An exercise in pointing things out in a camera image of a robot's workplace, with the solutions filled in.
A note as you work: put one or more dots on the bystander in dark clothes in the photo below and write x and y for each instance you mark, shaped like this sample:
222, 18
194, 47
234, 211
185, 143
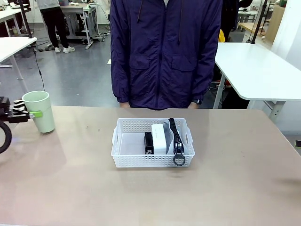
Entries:
231, 16

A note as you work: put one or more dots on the white perforated plastic basket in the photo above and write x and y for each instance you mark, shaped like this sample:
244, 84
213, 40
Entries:
131, 161

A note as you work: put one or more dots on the grey pouch with black zipper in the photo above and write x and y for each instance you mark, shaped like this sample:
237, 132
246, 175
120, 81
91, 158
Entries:
176, 136

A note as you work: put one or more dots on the black wristwatch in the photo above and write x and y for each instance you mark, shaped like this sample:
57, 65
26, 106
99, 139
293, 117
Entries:
197, 101

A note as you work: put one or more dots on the white background desk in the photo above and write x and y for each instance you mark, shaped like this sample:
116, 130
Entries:
7, 14
245, 14

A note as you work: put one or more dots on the large white side table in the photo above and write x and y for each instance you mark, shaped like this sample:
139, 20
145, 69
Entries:
254, 68

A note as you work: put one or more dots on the person in purple jacket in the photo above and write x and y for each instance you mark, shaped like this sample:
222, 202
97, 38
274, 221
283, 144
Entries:
164, 58

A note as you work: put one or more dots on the brown cardboard cabinet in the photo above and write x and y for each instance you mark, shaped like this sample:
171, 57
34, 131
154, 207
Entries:
276, 21

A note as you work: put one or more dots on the wooden top desk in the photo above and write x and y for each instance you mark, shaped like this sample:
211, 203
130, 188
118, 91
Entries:
249, 27

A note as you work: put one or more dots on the bystander in black trousers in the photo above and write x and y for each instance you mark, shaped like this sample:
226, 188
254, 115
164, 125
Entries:
55, 23

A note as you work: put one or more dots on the person's right hand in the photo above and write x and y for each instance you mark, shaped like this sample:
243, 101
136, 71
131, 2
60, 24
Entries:
124, 105

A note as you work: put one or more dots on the person's left hand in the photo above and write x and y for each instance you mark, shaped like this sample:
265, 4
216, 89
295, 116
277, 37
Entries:
193, 106

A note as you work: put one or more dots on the white rectangular box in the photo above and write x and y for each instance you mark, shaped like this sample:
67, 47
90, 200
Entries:
158, 139

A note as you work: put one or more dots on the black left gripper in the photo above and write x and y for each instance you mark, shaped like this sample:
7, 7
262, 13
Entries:
4, 103

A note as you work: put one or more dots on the grey metal-frame workbench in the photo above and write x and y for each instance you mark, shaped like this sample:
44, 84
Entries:
75, 10

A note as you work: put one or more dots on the black stapler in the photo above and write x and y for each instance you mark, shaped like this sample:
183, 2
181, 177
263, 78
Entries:
148, 141

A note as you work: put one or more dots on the pale green plastic cup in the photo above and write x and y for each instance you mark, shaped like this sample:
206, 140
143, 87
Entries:
43, 124

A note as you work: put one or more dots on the black clamp pole stand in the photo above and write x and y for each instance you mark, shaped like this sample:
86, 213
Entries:
26, 21
258, 23

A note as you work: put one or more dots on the yellow bag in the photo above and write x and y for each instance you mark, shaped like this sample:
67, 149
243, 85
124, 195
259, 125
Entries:
222, 36

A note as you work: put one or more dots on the white paper sheet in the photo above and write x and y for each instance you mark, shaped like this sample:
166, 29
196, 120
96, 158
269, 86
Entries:
109, 61

